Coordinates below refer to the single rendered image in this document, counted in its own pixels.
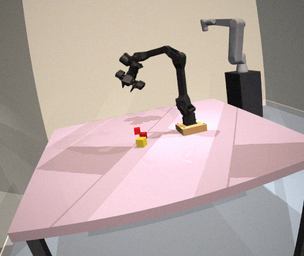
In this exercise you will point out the red cube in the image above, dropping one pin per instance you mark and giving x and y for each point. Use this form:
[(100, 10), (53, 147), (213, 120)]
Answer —
[(137, 130), (143, 134)]

